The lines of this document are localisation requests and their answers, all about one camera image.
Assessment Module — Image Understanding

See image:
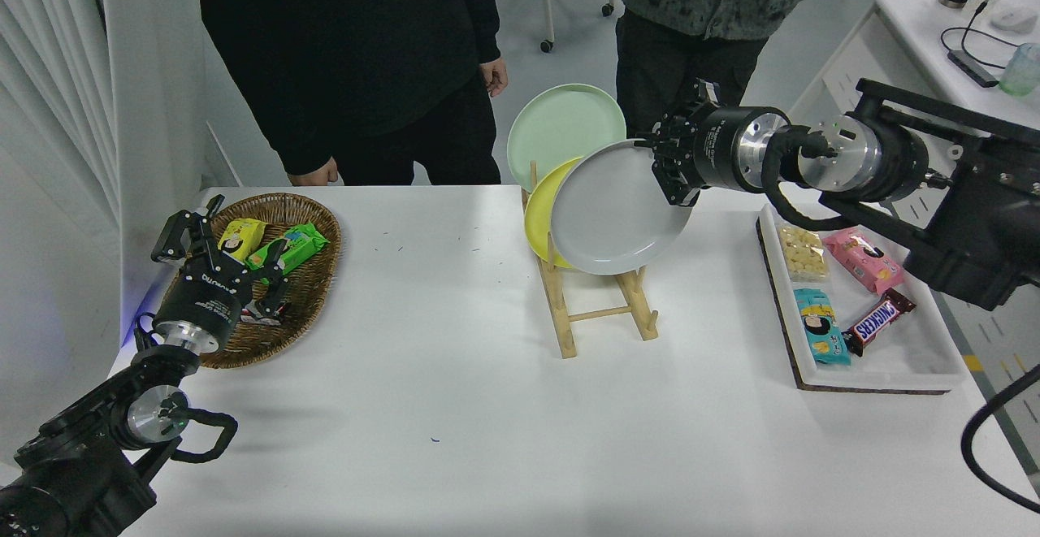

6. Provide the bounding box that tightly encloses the green snack packet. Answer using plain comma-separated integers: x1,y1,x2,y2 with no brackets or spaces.
245,222,331,282

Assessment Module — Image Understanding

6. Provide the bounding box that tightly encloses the translucent green cup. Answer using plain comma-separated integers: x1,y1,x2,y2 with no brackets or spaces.
999,43,1040,97

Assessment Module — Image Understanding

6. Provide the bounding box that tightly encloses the clear bag of nuts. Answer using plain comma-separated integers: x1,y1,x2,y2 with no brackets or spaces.
776,223,831,282

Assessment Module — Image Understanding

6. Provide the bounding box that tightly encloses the red white snack bar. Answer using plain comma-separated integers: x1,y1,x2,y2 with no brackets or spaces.
240,300,292,327

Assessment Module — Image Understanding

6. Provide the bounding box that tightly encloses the brown Snickers bar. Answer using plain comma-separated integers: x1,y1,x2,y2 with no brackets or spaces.
841,288,917,357

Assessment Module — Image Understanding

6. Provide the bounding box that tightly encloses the pink snack packet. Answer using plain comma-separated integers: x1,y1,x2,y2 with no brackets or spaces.
822,227,905,295

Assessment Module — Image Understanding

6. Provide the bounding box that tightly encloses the white side desk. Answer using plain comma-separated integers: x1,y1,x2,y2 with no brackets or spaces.
756,0,1040,473

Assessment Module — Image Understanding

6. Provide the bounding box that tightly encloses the wooden plate rack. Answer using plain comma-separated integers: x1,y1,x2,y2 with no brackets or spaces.
520,159,661,360

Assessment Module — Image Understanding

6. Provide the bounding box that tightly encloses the person's left hand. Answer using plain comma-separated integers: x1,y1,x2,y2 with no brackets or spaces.
479,58,509,98

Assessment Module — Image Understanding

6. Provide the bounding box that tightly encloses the blue snack packet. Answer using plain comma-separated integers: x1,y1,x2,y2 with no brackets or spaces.
794,288,852,366

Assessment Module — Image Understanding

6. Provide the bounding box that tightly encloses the grey plate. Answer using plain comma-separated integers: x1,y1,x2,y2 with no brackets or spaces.
550,139,694,276

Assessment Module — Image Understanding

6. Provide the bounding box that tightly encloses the brown wicker basket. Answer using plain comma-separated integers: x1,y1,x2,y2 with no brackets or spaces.
158,192,343,370

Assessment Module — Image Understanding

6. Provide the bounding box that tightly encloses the white plastic tray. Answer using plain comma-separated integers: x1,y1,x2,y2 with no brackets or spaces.
758,202,968,385

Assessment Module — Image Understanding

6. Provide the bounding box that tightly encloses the white pillar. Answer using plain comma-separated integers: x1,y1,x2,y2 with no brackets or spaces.
85,0,209,335

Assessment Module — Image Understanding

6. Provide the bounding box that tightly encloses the yellow plate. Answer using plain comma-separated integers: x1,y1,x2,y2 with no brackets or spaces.
524,155,586,270

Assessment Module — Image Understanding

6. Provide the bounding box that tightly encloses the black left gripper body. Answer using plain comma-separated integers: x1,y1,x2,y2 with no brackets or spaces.
157,257,249,336

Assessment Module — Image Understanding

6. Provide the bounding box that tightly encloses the black cable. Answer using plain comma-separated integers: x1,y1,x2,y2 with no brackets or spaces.
941,1,1021,71

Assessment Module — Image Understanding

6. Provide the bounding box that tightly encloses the white curtain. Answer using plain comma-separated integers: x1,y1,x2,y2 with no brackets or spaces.
0,0,123,465

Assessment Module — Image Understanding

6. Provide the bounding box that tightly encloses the white computer mouse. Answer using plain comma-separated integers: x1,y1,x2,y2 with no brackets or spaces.
990,7,1038,34

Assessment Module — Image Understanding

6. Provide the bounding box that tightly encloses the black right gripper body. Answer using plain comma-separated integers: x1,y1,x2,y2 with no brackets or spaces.
681,106,752,192

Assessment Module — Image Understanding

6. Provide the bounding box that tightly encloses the person's right hand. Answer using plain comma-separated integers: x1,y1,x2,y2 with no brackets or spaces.
287,157,340,187

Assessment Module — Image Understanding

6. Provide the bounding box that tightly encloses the pale green plate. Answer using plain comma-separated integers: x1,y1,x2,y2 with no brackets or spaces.
507,84,627,193

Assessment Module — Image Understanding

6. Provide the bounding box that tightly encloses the yellow snack packet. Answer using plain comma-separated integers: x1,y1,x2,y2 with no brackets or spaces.
217,217,269,263

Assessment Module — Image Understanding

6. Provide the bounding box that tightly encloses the black usb hub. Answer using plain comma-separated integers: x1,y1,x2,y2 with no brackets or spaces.
948,50,1000,89

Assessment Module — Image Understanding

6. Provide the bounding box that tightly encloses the person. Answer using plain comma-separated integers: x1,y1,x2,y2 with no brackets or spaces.
193,0,509,187
615,0,823,141

